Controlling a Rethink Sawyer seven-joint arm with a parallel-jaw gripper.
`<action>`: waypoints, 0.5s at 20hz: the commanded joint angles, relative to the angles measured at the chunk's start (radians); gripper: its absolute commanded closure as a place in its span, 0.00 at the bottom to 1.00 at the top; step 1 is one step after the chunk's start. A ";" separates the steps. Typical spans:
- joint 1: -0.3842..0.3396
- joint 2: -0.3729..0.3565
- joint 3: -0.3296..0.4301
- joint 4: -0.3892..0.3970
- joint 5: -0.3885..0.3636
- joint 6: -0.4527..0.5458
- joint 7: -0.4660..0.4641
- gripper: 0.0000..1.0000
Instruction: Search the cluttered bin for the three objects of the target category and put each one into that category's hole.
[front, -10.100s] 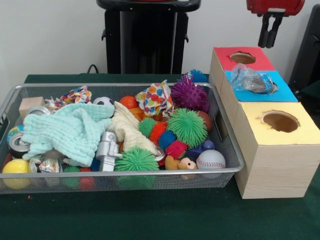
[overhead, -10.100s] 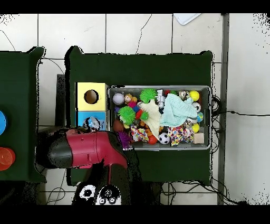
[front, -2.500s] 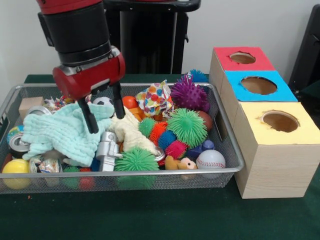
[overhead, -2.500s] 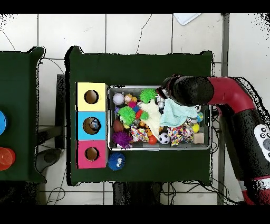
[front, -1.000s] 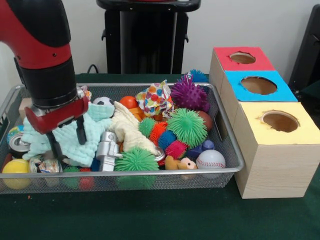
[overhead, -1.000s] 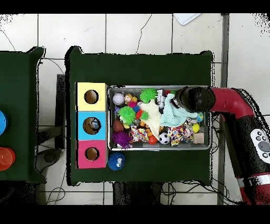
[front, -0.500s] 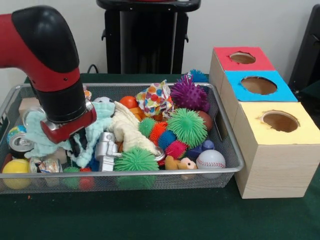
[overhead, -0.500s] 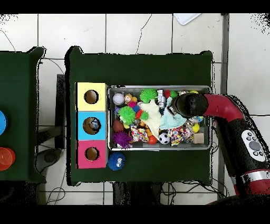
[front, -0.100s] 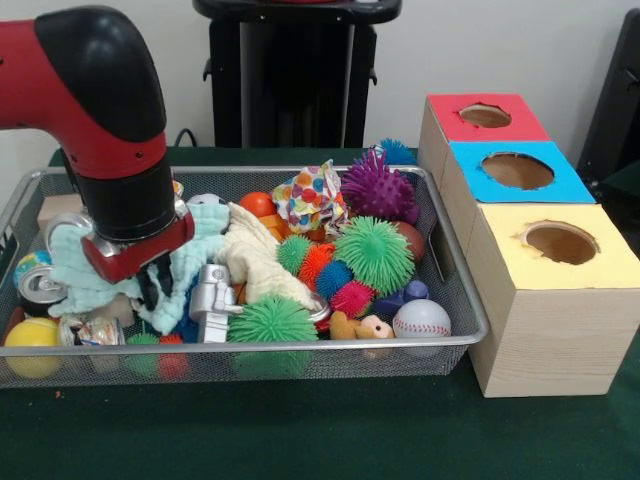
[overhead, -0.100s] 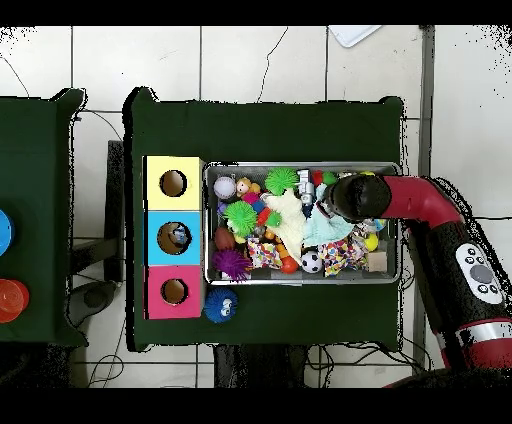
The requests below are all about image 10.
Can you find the mint green cloth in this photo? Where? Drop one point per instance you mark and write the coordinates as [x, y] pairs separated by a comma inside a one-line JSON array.
[[324, 230]]

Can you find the red plastic cup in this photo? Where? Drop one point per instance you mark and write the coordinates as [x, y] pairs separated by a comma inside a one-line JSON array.
[[26, 296]]

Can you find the wooden cube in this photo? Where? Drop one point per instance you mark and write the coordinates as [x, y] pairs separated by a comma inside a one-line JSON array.
[[376, 262]]

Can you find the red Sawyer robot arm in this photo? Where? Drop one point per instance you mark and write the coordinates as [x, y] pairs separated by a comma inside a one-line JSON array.
[[416, 198]]

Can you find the orange plastic cup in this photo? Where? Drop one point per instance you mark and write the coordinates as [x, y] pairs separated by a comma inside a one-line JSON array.
[[10, 298]]

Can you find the dark green tablecloth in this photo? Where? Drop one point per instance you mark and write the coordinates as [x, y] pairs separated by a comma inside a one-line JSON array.
[[36, 160], [260, 132]]

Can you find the large green spiky ball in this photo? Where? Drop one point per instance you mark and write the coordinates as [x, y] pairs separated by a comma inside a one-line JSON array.
[[240, 218]]

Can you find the blue round disc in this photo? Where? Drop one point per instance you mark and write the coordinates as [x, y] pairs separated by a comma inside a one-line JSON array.
[[4, 232]]

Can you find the white tray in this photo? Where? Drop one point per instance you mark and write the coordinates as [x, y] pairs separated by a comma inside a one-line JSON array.
[[352, 34]]

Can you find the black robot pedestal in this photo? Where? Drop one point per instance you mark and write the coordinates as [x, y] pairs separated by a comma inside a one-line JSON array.
[[264, 368]]

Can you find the silver mesh bin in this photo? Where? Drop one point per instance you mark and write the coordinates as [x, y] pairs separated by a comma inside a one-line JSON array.
[[264, 275]]

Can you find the blue spiky ball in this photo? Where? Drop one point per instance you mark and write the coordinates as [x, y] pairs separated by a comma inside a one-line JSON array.
[[216, 306]]

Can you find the wooden box with three holes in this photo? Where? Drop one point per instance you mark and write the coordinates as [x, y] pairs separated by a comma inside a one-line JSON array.
[[188, 248]]

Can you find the small soccer ball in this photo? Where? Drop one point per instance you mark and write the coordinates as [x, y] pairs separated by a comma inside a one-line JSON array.
[[311, 262]]

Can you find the purple spiky ball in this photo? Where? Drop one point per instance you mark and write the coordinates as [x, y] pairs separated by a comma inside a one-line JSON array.
[[230, 262]]

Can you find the silver toy robot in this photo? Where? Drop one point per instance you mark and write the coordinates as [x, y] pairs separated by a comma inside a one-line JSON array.
[[304, 188]]

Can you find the cream cloth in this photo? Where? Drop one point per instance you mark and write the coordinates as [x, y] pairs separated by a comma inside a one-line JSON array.
[[290, 224]]

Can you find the white baseball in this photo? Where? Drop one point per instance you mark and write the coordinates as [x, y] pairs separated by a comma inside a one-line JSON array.
[[224, 187]]

